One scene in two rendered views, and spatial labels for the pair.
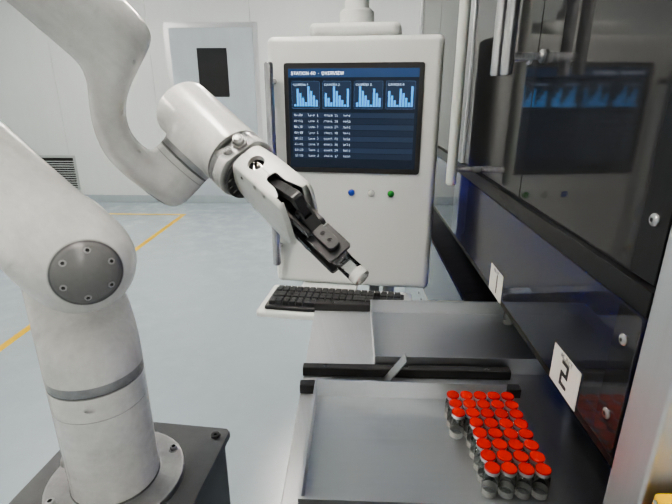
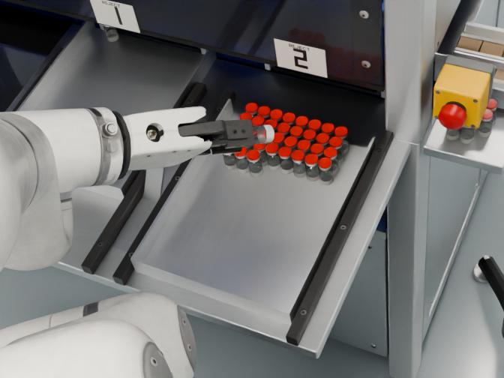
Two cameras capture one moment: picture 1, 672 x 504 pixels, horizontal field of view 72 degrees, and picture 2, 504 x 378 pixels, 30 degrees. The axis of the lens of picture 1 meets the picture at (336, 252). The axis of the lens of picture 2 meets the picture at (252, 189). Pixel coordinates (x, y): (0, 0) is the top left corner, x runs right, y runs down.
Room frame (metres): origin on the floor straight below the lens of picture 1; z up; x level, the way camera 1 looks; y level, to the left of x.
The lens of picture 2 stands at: (0.12, 0.62, 2.07)
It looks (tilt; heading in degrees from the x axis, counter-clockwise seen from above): 52 degrees down; 302
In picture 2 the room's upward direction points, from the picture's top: 12 degrees counter-clockwise
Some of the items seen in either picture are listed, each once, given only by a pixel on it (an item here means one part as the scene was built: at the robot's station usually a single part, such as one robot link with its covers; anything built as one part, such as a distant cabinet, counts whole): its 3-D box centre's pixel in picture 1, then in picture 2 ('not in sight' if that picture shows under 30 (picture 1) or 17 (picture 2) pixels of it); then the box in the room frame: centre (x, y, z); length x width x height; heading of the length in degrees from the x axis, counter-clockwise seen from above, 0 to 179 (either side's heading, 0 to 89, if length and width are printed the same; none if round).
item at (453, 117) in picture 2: not in sight; (453, 114); (0.32, -0.30, 1.00); 0.04 x 0.04 x 0.04; 88
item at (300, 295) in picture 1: (336, 299); not in sight; (1.26, 0.00, 0.82); 0.40 x 0.14 x 0.02; 81
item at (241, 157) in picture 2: (454, 414); (242, 160); (0.63, -0.19, 0.91); 0.02 x 0.02 x 0.05
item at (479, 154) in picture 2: not in sight; (475, 129); (0.30, -0.39, 0.87); 0.14 x 0.13 x 0.02; 88
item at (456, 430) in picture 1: (457, 423); (254, 163); (0.61, -0.19, 0.91); 0.02 x 0.02 x 0.05
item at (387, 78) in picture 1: (354, 161); not in sight; (1.49, -0.06, 1.19); 0.50 x 0.19 x 0.78; 81
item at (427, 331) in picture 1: (448, 332); (106, 101); (0.91, -0.25, 0.90); 0.34 x 0.26 x 0.04; 88
